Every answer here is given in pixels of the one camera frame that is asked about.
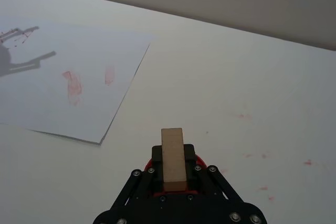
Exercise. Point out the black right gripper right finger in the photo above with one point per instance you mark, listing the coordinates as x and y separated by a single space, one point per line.
189 161

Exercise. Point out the white paper sheet, red marks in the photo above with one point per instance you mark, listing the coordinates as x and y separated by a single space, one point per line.
52 103

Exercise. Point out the plain wooden rectangular block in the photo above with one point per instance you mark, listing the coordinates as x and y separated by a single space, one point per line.
172 155

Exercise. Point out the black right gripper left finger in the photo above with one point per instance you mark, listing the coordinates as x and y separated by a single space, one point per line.
157 161

